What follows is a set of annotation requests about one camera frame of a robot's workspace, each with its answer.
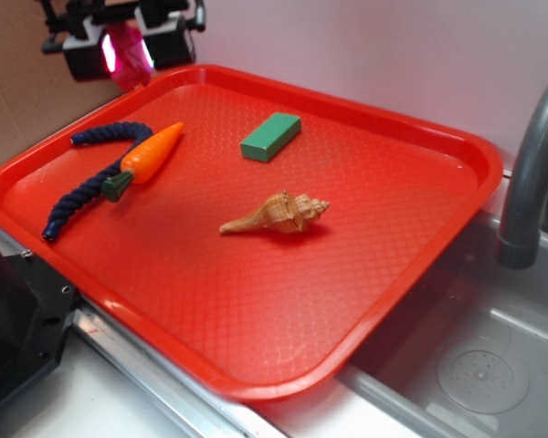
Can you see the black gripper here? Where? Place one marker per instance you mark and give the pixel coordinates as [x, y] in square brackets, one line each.
[162, 24]

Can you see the red paper ball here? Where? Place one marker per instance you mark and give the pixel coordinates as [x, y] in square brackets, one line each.
[130, 66]

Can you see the brown cardboard panel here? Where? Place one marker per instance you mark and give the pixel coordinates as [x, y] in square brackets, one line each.
[38, 95]

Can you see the orange toy carrot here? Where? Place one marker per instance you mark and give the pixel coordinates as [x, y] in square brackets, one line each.
[141, 163]

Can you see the green rectangular block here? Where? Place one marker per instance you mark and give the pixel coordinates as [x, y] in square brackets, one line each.
[270, 137]

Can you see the brown spiral seashell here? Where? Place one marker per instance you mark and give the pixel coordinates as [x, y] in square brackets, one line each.
[281, 213]

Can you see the red plastic tray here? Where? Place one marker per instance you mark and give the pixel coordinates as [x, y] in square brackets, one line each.
[259, 315]

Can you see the grey sink faucet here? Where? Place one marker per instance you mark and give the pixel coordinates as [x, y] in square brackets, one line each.
[525, 211]

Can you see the grey toy sink basin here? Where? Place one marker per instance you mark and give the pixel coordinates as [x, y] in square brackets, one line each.
[465, 352]

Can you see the black metal bracket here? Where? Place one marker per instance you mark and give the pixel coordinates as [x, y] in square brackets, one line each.
[36, 309]

